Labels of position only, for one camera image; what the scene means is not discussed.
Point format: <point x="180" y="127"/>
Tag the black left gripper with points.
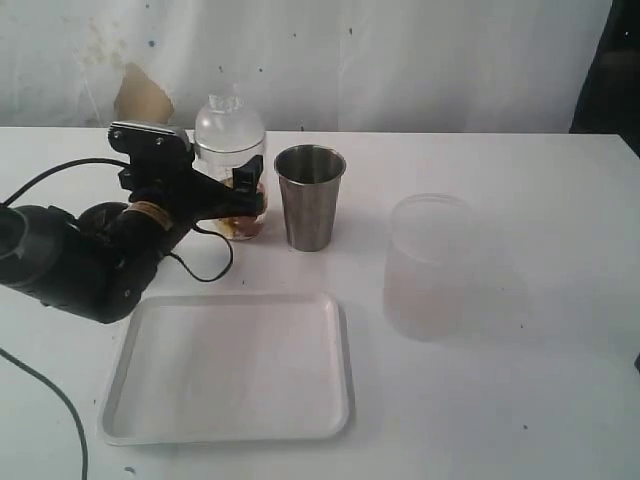
<point x="168" y="196"/>

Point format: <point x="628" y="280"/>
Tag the clear plastic measuring tumbler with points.
<point x="240" y="167"/>

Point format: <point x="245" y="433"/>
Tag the gold coins and brown blocks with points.
<point x="245" y="227"/>

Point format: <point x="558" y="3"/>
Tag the clear dome strainer lid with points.
<point x="227" y="124"/>

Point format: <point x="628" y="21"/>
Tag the stainless steel cup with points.
<point x="309" y="179"/>

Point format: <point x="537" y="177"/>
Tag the brown wooden cup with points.
<point x="95" y="219"/>

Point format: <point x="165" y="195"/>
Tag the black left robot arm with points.
<point x="98" y="265"/>

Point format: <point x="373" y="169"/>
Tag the white backdrop sheet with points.
<point x="392" y="66"/>

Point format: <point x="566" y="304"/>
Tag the white rectangular tray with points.
<point x="235" y="367"/>

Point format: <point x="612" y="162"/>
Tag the translucent plastic container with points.
<point x="428" y="265"/>

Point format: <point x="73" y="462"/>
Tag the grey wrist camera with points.
<point x="150" y="141"/>

